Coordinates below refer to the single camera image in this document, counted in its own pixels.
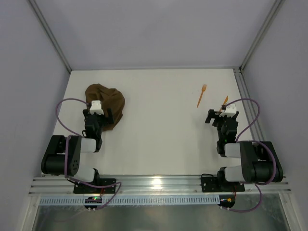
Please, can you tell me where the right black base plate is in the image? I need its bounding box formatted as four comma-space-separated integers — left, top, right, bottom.
200, 174, 245, 193

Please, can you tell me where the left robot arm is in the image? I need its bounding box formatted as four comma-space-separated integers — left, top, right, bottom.
41, 108, 114, 189

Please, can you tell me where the left aluminium frame post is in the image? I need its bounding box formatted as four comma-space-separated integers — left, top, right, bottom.
27, 0, 72, 73

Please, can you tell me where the right aluminium frame post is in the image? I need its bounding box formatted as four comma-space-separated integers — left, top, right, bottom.
239, 0, 285, 72

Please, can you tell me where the orange plastic knife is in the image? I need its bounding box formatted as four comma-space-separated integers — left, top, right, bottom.
219, 96, 229, 112

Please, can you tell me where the left controller board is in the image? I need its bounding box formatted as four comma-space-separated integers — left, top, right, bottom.
84, 196, 102, 211

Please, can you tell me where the right controller board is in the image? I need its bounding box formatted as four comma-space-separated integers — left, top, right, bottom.
218, 197, 235, 210

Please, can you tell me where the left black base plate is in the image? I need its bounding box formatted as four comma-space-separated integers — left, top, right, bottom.
73, 178, 116, 194

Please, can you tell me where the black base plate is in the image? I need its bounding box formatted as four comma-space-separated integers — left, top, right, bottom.
73, 178, 116, 194
200, 174, 245, 193

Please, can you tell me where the aluminium frame post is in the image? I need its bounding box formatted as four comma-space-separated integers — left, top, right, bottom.
27, 0, 72, 73
239, 0, 285, 72

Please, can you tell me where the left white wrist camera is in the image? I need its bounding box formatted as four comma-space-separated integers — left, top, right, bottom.
89, 100, 104, 115

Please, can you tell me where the slotted cable duct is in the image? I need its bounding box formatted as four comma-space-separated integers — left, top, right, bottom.
39, 195, 219, 206

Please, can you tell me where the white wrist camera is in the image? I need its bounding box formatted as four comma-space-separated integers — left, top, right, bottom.
219, 104, 237, 117
89, 100, 104, 115

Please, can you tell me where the brown cloth napkin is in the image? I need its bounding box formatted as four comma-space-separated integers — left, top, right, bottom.
85, 84, 125, 131

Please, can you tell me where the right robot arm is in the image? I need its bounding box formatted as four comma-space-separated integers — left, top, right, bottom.
201, 109, 283, 192

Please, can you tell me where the orange plastic fork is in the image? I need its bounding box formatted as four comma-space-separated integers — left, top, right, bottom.
197, 84, 207, 108

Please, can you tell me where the controller board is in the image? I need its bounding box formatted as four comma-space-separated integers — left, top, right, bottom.
84, 196, 102, 211
218, 197, 235, 210

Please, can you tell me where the right side aluminium rail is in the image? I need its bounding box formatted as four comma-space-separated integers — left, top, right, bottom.
233, 68, 265, 141

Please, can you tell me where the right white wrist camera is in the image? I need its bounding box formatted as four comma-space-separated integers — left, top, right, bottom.
219, 104, 237, 117

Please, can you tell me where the front aluminium rail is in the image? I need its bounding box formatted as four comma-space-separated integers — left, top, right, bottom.
28, 175, 292, 196

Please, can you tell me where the aluminium rail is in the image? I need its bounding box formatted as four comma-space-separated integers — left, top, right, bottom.
233, 68, 265, 141
28, 175, 292, 196

